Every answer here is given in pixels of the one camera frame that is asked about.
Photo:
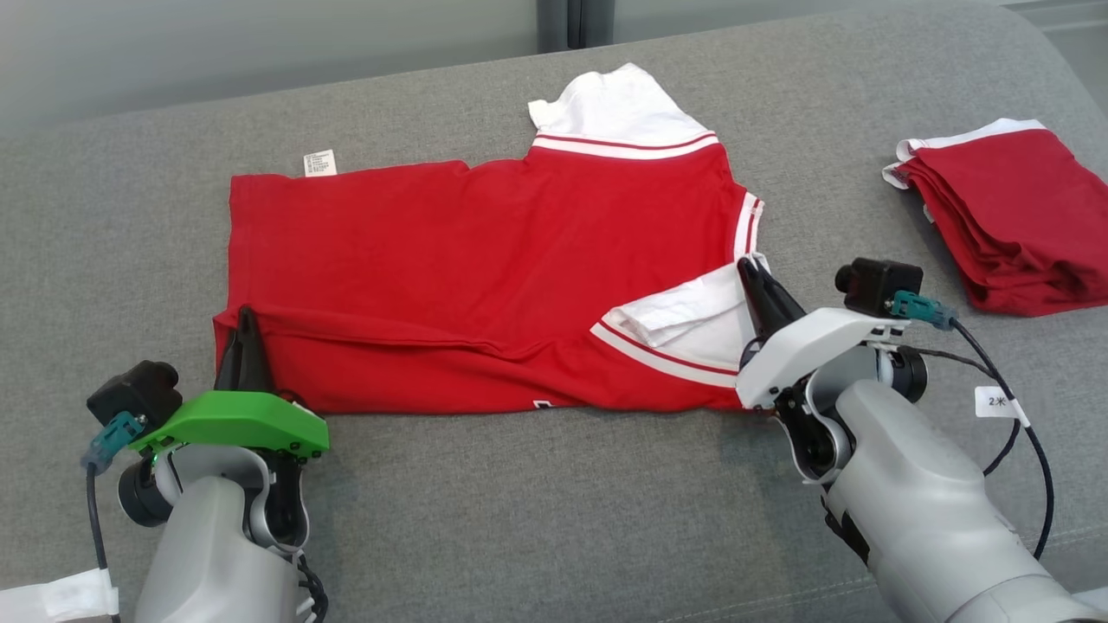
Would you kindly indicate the red shorts with white trim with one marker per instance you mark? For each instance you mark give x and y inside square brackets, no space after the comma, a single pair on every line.
[1013,216]

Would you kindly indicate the red Bulls basketball jersey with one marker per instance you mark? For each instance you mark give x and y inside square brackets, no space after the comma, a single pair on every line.
[476,260]

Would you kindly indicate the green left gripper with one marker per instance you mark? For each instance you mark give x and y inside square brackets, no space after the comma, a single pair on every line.
[234,424]

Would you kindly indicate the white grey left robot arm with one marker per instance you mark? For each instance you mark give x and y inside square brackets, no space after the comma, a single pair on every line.
[208,554]

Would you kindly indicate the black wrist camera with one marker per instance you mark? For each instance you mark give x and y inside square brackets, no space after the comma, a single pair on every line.
[134,394]
[874,285]

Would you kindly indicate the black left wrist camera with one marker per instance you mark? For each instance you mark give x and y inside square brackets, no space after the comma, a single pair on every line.
[134,394]

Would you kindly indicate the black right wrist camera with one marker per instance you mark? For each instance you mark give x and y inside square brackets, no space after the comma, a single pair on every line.
[874,285]

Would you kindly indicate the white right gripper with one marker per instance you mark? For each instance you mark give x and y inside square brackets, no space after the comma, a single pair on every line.
[805,346]

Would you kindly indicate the grey background post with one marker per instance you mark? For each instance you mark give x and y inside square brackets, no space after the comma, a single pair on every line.
[576,22]

